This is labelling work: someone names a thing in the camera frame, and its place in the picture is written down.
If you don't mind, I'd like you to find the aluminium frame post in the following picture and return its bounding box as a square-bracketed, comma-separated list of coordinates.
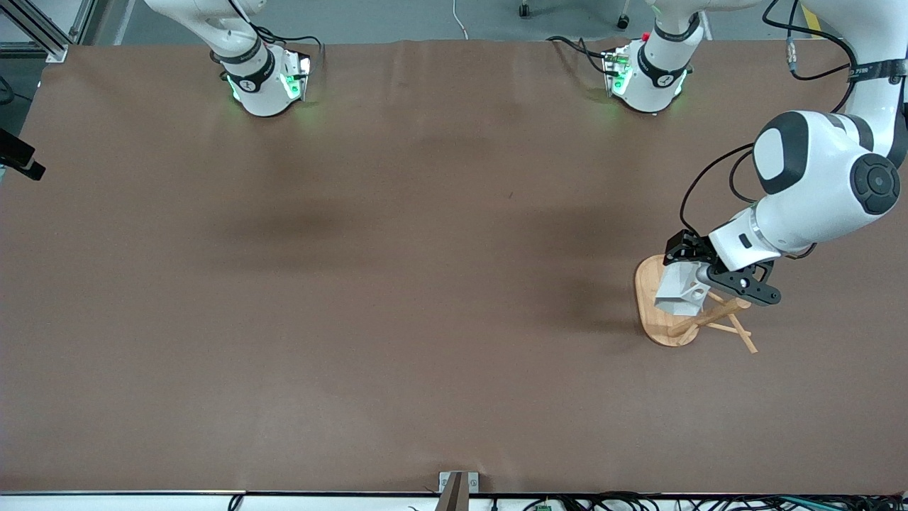
[0, 0, 96, 63]

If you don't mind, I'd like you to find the white faceted cup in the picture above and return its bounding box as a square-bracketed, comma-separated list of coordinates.
[653, 259, 711, 317]

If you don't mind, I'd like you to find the brown table cover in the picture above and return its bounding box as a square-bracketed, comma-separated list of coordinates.
[0, 39, 908, 495]

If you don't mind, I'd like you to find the black base cable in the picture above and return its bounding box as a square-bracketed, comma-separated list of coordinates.
[245, 25, 324, 72]
[546, 35, 612, 76]

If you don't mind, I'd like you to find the wooden cup rack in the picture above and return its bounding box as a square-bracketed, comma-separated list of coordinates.
[633, 254, 758, 354]

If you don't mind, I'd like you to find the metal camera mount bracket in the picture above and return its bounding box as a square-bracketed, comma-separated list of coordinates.
[438, 471, 480, 511]

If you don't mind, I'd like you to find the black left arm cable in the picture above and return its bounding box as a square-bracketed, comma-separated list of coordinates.
[679, 0, 857, 241]

